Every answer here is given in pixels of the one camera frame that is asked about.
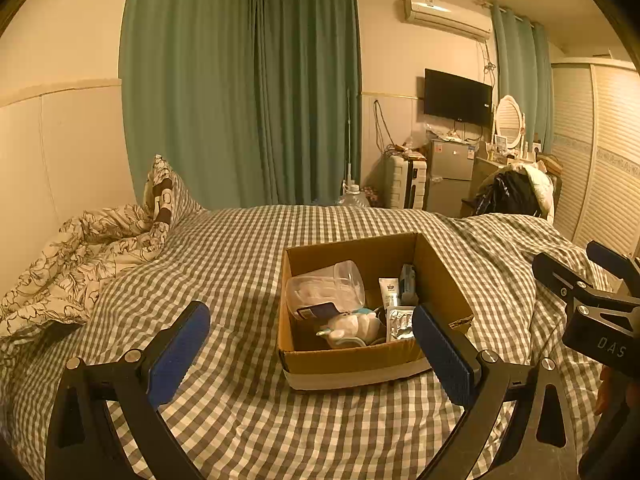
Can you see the narrow green curtain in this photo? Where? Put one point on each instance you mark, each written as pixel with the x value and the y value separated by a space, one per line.
pixel 307 90

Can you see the white ribbed suitcase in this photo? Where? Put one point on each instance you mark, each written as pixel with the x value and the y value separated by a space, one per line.
pixel 400 180

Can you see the large clear water bottle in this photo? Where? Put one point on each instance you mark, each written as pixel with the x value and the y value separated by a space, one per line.
pixel 352 196

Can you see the black wall television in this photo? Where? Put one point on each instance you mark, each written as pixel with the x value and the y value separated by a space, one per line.
pixel 457 95

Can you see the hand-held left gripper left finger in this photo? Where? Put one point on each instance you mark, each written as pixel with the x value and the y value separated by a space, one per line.
pixel 180 355

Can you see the small grey fridge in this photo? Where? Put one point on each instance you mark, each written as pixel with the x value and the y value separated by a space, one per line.
pixel 450 177

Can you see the white oval vanity mirror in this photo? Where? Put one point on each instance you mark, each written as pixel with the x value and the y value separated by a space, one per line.
pixel 510 120

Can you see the clear plastic bag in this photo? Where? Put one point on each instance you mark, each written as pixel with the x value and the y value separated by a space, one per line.
pixel 414 146

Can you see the white puffy coat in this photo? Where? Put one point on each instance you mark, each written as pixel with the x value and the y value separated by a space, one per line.
pixel 542 185

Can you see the black jacket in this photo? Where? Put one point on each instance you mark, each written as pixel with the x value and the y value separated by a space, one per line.
pixel 505 195

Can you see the floral white quilt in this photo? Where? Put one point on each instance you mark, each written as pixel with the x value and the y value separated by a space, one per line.
pixel 75 260

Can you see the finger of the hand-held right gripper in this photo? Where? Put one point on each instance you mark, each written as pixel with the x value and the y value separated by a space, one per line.
pixel 560 271
pixel 607 256

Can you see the green curtain beside wardrobe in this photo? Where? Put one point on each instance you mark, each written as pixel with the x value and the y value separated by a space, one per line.
pixel 520 75

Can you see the wide green curtain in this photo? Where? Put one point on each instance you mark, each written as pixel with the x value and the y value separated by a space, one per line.
pixel 190 85

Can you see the silver foil blister pack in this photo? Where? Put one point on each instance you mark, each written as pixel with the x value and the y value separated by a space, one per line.
pixel 400 327

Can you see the round clear plastic tub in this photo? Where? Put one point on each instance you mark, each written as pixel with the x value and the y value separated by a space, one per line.
pixel 345 280

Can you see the dressing table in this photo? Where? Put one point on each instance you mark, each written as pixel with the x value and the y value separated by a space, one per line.
pixel 482 170

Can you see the checkered pillow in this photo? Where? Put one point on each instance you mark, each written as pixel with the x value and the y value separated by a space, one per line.
pixel 184 195

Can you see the white squeeze tube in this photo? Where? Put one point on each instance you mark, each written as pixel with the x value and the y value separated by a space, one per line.
pixel 389 292

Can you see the cardboard box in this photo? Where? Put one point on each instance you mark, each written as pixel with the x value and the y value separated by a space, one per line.
pixel 350 360

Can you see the brown white patterned cloth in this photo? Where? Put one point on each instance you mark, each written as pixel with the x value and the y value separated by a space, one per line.
pixel 161 202

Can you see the person's right hand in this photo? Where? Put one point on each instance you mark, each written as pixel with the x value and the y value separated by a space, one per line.
pixel 607 390

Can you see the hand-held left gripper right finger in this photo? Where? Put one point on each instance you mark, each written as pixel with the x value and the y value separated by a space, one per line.
pixel 445 360

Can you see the white louvred wardrobe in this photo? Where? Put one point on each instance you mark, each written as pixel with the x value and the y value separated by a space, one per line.
pixel 600 160

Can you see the white air conditioner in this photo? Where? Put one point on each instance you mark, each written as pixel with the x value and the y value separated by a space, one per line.
pixel 447 14

